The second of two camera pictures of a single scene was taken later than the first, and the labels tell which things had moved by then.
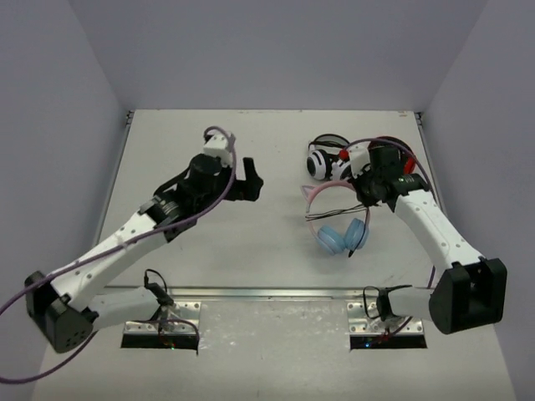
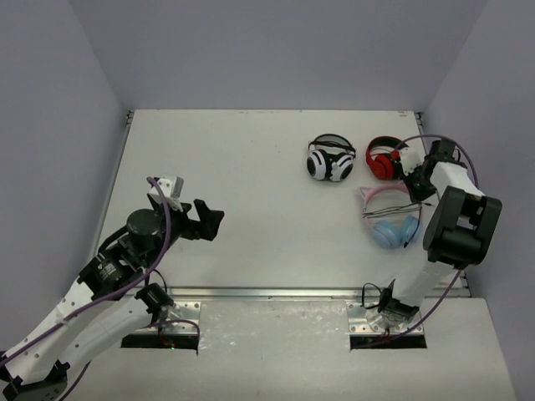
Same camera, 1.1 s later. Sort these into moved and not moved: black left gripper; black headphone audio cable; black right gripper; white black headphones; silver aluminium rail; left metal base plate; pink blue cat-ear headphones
Moved: black right gripper; pink blue cat-ear headphones; black headphone audio cable; black left gripper
Not moved: silver aluminium rail; white black headphones; left metal base plate
